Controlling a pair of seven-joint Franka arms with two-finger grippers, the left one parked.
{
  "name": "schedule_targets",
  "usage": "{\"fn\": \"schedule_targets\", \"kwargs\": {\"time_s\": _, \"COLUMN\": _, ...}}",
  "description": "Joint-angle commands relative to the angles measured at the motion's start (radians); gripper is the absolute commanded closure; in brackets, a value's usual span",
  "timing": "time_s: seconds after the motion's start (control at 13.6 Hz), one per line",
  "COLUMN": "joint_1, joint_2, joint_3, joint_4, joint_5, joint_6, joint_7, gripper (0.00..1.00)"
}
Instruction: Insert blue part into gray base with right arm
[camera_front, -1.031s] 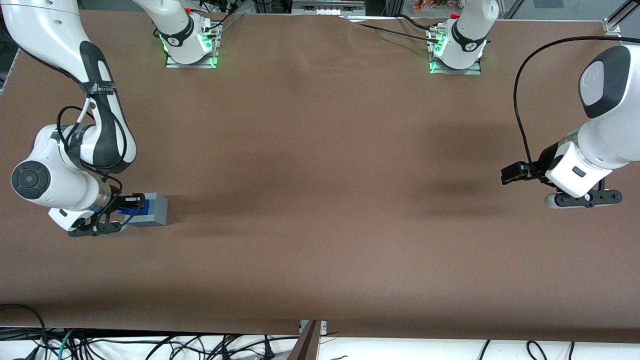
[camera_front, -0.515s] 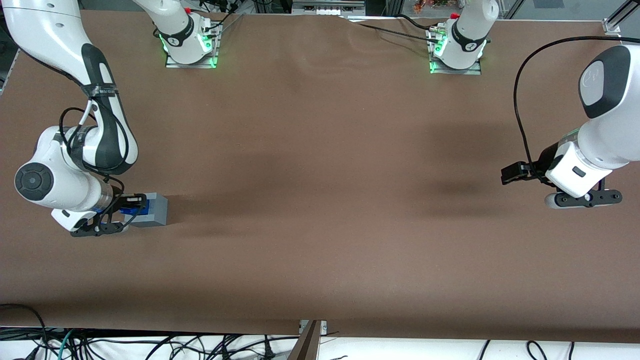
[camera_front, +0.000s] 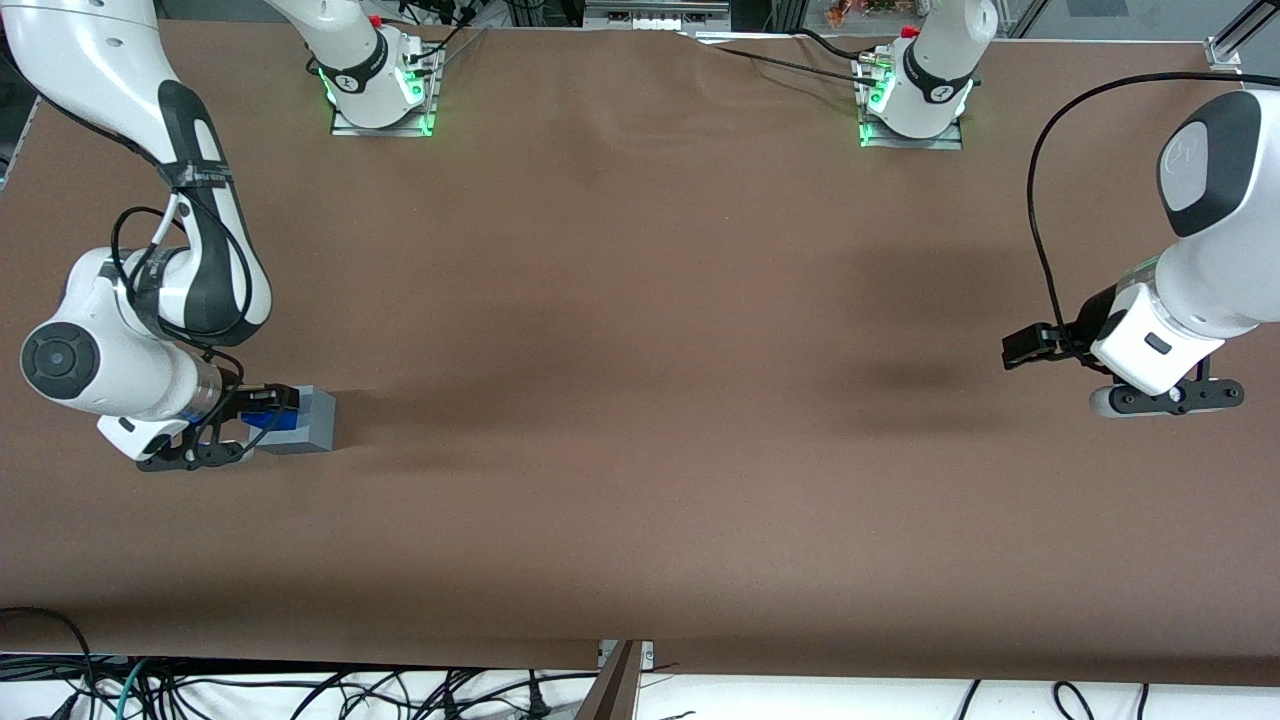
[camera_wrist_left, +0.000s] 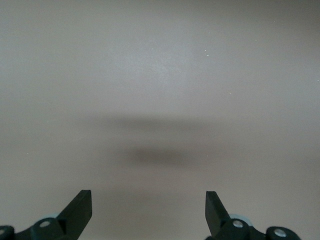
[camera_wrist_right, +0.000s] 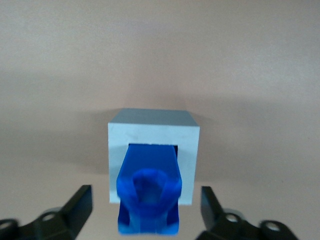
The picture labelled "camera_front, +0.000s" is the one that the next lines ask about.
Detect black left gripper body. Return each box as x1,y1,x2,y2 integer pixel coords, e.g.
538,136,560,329
1073,288,1121,361

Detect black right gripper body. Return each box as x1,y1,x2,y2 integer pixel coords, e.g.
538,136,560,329
213,383,252,442

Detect gray cube base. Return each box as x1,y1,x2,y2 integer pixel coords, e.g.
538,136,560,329
253,385,339,456

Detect brown table cover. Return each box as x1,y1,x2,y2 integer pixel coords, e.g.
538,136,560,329
0,18,1280,691

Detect gray background device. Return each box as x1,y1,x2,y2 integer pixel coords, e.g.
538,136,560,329
583,0,732,32

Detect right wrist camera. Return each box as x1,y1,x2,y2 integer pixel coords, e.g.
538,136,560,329
134,437,250,474

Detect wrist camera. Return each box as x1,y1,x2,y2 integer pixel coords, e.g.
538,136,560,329
134,437,250,474
1089,378,1247,418

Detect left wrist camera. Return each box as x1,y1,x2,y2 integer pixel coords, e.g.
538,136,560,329
1089,378,1247,418

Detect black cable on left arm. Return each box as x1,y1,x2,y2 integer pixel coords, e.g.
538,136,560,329
1027,70,1241,346

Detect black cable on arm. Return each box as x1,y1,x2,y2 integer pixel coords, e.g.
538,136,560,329
109,188,253,353
1027,70,1241,346

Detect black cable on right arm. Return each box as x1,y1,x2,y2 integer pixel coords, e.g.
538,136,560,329
109,188,253,353

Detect black looped floor cable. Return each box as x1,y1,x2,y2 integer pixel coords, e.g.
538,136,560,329
0,606,97,720

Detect teal cable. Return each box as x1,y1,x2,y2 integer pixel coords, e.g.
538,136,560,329
95,657,153,720

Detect aluminium frame profile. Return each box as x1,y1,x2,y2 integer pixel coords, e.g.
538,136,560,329
1205,0,1280,71

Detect black cable loop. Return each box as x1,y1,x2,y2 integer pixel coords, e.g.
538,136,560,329
1052,680,1099,720

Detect short black curved cable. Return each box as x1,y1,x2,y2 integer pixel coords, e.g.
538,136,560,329
795,27,867,61

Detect long black table cable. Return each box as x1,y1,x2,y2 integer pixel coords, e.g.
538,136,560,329
712,44,883,87

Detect slanted metal post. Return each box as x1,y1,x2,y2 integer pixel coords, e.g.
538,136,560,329
574,640,641,720

